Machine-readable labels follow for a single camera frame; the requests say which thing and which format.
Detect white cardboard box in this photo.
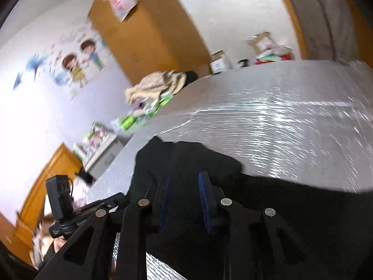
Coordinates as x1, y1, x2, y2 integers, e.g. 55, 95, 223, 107
210, 50, 232, 74

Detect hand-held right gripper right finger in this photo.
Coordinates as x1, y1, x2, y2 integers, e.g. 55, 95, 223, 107
198, 171, 321, 280

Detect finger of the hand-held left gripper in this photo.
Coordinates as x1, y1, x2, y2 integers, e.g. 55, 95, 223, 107
77, 192, 129, 212

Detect black pants with silver embroidery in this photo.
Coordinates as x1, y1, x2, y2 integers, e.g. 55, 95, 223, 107
127, 136, 373, 280

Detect wooden door frame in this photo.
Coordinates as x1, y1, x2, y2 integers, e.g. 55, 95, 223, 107
269, 0, 309, 60

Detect wooden wardrobe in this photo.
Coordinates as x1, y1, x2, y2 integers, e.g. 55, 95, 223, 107
89, 0, 212, 86

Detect brown cardboard parcel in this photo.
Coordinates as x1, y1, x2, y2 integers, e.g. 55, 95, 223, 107
248, 32, 277, 53

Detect pile of small packets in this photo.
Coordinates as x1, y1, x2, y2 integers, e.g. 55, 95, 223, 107
73, 122, 117, 159

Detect person's left hand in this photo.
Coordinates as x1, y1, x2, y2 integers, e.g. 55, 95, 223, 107
52, 235, 70, 254

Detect black hat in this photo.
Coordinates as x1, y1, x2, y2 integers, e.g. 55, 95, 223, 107
183, 70, 200, 86

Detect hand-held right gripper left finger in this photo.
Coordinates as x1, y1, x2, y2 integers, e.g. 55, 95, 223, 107
35, 173, 172, 280

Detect red crate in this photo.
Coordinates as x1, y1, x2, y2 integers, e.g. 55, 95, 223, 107
253, 48, 295, 65

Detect beige floral fleece blanket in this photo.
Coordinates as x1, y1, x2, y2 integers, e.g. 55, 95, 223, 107
125, 70, 187, 105

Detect dark cloth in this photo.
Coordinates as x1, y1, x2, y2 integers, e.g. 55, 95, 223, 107
76, 171, 95, 185

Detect grey drawer cabinet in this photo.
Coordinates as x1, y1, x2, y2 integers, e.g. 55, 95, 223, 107
84, 138, 129, 178

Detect cartoon children wall sticker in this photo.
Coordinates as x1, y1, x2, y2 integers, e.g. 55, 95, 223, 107
13, 25, 113, 100

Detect pink plastic bag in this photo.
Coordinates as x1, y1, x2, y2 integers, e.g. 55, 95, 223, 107
103, 0, 138, 22

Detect silver foil mat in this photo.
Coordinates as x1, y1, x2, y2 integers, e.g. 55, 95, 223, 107
84, 60, 373, 280

